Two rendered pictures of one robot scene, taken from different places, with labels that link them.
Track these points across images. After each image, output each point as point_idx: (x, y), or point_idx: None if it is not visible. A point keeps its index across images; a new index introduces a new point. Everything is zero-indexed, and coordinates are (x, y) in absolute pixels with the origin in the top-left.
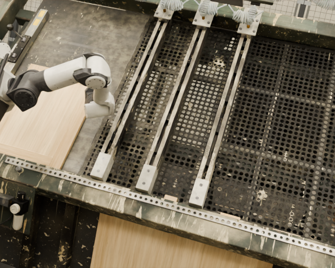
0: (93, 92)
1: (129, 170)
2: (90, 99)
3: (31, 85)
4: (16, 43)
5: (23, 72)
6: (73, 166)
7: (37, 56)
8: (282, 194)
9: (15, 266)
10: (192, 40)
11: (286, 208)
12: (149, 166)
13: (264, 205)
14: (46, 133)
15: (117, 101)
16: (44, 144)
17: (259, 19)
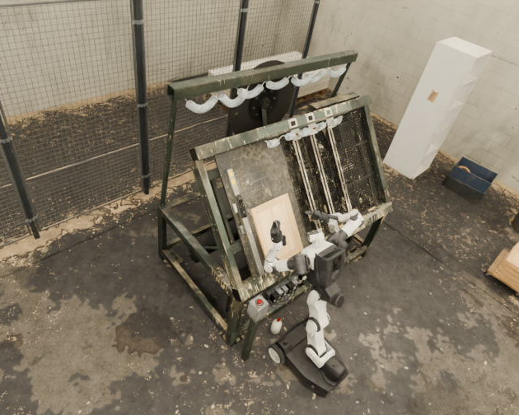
0: (329, 216)
1: (111, 166)
2: (327, 218)
3: (344, 241)
4: (234, 203)
5: (331, 237)
6: (305, 242)
7: (247, 202)
8: (196, 114)
9: (260, 291)
10: (312, 143)
11: (216, 129)
12: None
13: (207, 136)
14: (287, 239)
15: (298, 198)
16: (290, 244)
17: (332, 114)
